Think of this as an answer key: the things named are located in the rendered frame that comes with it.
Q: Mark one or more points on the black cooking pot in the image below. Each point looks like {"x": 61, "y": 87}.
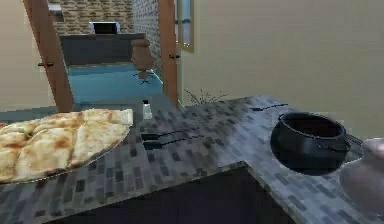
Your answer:
{"x": 308, "y": 146}

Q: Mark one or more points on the thin black utensil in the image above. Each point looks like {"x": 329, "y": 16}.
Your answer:
{"x": 266, "y": 107}

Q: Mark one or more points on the brown office chair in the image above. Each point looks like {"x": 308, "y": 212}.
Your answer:
{"x": 142, "y": 56}

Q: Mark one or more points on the pale grey rounded vase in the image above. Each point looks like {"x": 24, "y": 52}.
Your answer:
{"x": 365, "y": 176}

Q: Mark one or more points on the white framed laptop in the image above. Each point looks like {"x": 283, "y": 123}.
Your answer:
{"x": 105, "y": 27}

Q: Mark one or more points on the dark grey desk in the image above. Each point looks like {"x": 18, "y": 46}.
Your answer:
{"x": 96, "y": 49}

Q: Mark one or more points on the brown wooden room door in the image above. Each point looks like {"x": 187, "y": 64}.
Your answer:
{"x": 50, "y": 50}

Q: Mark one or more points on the round flatbread on plate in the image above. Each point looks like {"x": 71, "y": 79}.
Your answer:
{"x": 50, "y": 143}

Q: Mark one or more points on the small shaker with black cap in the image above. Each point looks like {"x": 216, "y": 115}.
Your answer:
{"x": 146, "y": 110}

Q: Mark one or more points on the thin leafed house plant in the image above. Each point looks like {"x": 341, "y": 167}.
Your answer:
{"x": 203, "y": 97}

